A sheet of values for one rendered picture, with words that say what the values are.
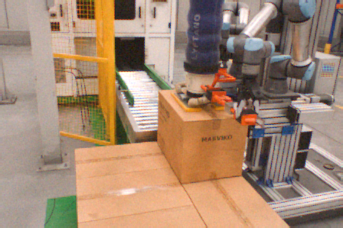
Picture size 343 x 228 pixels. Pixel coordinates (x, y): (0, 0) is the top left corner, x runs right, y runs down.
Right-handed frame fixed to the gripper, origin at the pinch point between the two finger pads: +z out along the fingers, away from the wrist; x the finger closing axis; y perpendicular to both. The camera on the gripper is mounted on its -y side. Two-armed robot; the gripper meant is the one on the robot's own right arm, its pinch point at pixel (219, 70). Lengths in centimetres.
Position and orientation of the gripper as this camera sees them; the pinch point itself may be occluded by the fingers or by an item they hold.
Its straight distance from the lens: 237.5
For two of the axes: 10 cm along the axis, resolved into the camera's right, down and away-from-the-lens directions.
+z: -0.4, 9.4, 3.5
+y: 2.7, 3.4, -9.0
